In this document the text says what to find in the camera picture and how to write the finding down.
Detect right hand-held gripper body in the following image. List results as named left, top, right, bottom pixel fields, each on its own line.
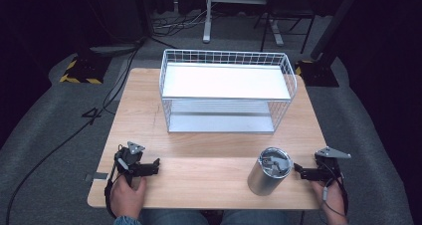
left=314, top=146, right=352, bottom=183

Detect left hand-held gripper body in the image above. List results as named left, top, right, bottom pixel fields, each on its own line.
left=113, top=140, right=147, bottom=187

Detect silver steel cup with lid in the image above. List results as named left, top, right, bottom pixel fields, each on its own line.
left=247, top=146, right=295, bottom=197

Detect person's right hand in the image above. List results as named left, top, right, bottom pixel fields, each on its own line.
left=310, top=178, right=348, bottom=225

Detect person's left hand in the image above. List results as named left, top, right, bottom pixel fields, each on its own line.
left=108, top=174, right=148, bottom=220

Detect grey tape strip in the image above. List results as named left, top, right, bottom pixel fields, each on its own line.
left=85, top=172, right=109, bottom=182

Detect person's legs in jeans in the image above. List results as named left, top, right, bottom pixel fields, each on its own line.
left=138, top=208, right=291, bottom=225

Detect striped black stand base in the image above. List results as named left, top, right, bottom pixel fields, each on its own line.
left=59, top=52, right=113, bottom=86
left=294, top=59, right=340, bottom=89

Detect black slanted pole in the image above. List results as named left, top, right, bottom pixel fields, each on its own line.
left=310, top=0, right=364, bottom=62

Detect black chair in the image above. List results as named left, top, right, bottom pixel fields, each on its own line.
left=253, top=0, right=317, bottom=55

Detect right hand-held gripper cable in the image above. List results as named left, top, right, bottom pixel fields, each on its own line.
left=318, top=171, right=350, bottom=218

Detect hand-held gripper cable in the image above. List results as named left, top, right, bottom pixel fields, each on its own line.
left=104, top=158, right=121, bottom=219
left=318, top=171, right=350, bottom=218

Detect left hand-held gripper cable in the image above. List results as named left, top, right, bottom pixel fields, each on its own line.
left=104, top=158, right=121, bottom=219

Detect long black floor cable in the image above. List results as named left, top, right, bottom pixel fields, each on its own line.
left=5, top=39, right=147, bottom=225

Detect white wire shelf rack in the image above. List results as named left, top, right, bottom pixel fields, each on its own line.
left=158, top=48, right=299, bottom=134

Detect bundle of floor cables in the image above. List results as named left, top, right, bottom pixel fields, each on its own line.
left=151, top=5, right=217, bottom=39

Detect white desk frame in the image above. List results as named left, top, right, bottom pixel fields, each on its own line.
left=202, top=0, right=286, bottom=47

